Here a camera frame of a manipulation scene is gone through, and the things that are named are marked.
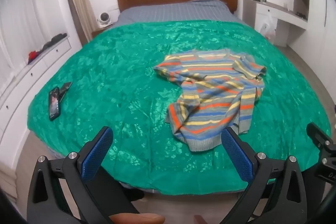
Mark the person's left hand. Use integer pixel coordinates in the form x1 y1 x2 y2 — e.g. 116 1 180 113
109 213 208 224

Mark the small white fan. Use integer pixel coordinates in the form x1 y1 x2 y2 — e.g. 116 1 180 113
97 12 114 28

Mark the white wardrobe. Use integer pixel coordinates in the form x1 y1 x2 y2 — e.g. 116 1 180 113
291 0 336 104

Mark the wooden nightstand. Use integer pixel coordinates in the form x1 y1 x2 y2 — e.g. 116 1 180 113
91 22 116 39

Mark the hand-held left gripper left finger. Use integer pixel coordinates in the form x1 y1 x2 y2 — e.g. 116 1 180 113
27 126 139 224

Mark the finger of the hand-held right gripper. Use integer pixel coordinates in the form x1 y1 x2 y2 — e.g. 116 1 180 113
307 122 336 159

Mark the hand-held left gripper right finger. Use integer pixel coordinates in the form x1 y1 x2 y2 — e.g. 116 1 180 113
221 126 308 224

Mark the white desk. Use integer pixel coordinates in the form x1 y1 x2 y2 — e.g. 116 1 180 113
243 0 309 46

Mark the white plastic bag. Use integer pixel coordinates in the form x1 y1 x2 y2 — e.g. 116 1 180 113
259 14 277 39

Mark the black smartphone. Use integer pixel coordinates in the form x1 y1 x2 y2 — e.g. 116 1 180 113
49 87 61 121

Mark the striped knit sweater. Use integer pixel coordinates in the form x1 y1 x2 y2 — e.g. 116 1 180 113
154 49 267 152

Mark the grey striped bed sheet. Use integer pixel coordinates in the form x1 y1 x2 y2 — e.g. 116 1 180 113
115 0 246 28

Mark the green velvet blanket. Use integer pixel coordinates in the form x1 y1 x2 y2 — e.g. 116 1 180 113
27 20 332 195

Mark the red cloth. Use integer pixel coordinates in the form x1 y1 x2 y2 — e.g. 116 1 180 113
28 51 40 64

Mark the white window bench with drawers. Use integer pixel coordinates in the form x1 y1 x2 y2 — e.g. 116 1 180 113
0 35 72 140

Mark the white sheer curtain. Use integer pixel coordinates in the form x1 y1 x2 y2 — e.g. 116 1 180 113
0 0 48 77

